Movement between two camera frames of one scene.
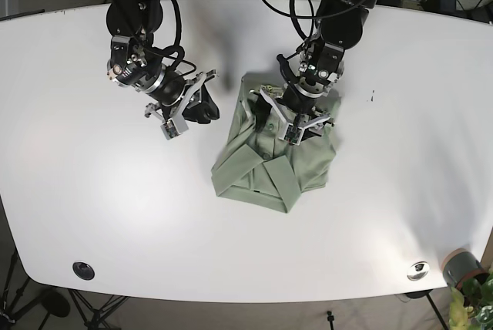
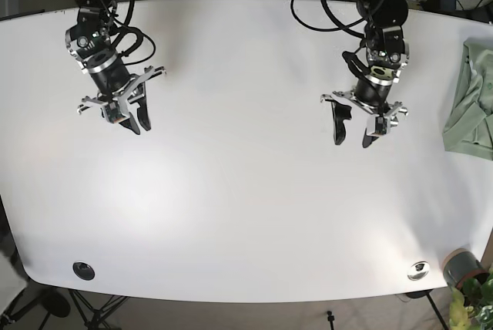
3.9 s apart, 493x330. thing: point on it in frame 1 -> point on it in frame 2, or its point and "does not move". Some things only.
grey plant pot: x=461 y=265 does not move
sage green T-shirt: x=263 y=168 -> x=468 y=126
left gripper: x=167 y=87 -> x=112 y=82
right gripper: x=303 y=95 -> x=373 y=92
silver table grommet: x=418 y=271 does not move
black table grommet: x=83 y=271 does not move
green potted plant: x=471 y=305 does not move
